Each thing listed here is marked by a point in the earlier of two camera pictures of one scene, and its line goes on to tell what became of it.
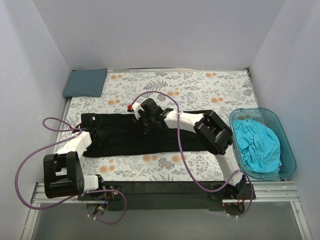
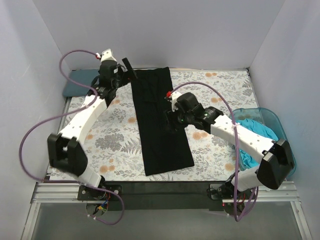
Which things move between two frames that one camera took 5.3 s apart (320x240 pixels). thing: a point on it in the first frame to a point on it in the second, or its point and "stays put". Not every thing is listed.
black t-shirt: [121, 135] to [164, 149]
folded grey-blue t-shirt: [85, 83] stays put
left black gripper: [100, 134] to [124, 75]
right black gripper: [144, 120] to [171, 119]
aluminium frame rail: [265, 191] stays put
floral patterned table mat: [197, 90] stays put
